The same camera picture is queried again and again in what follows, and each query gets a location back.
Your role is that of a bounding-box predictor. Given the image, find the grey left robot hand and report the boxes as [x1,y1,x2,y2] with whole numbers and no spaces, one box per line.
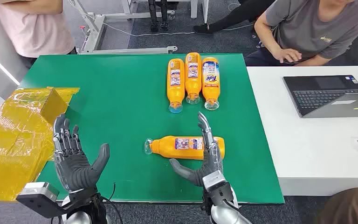
[52,113,111,193]

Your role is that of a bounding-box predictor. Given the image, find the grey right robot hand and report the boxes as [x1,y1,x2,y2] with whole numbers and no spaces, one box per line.
[169,112,226,188]

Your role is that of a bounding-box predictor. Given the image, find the orange detergent bottle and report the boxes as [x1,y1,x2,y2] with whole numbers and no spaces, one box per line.
[144,135,226,161]
[185,52,202,105]

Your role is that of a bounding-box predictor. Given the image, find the orange Tide logo bottle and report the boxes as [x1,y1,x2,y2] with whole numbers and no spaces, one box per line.
[201,56,220,111]

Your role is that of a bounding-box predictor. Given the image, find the orange bottle with blue cap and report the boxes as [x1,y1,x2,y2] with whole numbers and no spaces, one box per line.
[167,58,186,114]

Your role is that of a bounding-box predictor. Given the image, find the yellow film wrapped box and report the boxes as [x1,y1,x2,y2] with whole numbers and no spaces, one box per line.
[0,87,80,202]

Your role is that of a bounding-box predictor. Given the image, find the green table mat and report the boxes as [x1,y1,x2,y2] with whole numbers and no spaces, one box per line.
[19,53,285,205]

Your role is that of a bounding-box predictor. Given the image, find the white desk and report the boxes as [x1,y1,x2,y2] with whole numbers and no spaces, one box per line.
[246,65,358,197]

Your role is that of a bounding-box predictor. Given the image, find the office chair caster base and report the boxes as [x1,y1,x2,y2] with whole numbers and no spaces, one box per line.
[251,29,265,49]

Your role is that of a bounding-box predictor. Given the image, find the dark grey laptop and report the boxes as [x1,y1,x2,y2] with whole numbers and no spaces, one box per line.
[283,75,358,119]

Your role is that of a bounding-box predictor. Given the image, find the person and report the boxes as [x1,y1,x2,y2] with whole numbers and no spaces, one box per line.
[0,0,77,69]
[244,0,358,67]
[193,0,275,35]
[316,187,358,224]

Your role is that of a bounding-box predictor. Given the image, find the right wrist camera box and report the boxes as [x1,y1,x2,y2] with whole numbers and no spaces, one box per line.
[202,170,234,207]

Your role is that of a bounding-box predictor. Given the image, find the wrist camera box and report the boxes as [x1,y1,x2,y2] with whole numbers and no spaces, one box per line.
[16,182,75,219]
[202,170,234,207]

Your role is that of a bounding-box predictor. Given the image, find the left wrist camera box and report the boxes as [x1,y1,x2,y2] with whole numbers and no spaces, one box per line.
[16,182,75,219]

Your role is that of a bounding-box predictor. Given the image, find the white floor cable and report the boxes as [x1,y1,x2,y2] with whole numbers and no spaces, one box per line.
[103,21,255,37]

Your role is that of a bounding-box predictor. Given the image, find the white metal stand frame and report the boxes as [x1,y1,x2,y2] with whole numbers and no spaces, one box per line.
[68,0,211,55]

